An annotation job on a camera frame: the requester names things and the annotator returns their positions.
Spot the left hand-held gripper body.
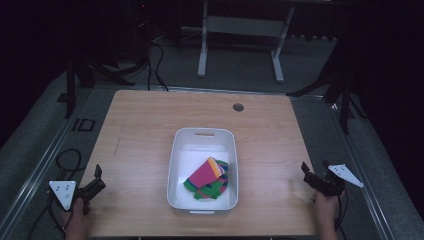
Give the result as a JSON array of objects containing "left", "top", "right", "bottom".
[{"left": 48, "top": 178, "right": 105, "bottom": 212}]

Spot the white plastic bin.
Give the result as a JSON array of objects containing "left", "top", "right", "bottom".
[{"left": 166, "top": 127, "right": 240, "bottom": 215}]

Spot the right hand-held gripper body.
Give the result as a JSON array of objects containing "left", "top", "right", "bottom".
[{"left": 303, "top": 163, "right": 365, "bottom": 198}]

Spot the person's right hand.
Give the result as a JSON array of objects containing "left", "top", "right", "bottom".
[{"left": 312, "top": 190, "right": 342, "bottom": 240}]

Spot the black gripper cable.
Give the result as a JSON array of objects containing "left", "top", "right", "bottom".
[
  {"left": 26, "top": 147, "right": 84, "bottom": 240},
  {"left": 333, "top": 188, "right": 350, "bottom": 240}
]

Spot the person's left hand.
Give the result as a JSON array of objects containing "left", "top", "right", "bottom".
[{"left": 63, "top": 197, "right": 92, "bottom": 240}]

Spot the pink cloth with yellow edge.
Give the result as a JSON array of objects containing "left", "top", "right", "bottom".
[{"left": 187, "top": 156, "right": 223, "bottom": 190}]

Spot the black tripod stand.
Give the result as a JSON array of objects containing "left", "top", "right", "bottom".
[
  {"left": 57, "top": 0, "right": 150, "bottom": 120},
  {"left": 287, "top": 29, "right": 369, "bottom": 136}
]

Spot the grey metal floor rail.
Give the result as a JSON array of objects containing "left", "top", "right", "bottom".
[
  {"left": 328, "top": 101, "right": 401, "bottom": 240},
  {"left": 0, "top": 89, "right": 88, "bottom": 238}
]

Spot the black floor cable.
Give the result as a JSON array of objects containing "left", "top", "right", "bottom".
[{"left": 145, "top": 36, "right": 170, "bottom": 92}]

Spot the green striped cloth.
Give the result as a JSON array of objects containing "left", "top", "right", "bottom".
[{"left": 182, "top": 159, "right": 230, "bottom": 201}]

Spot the white metal desk frame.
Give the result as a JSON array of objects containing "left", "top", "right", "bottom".
[{"left": 196, "top": 0, "right": 296, "bottom": 85}]

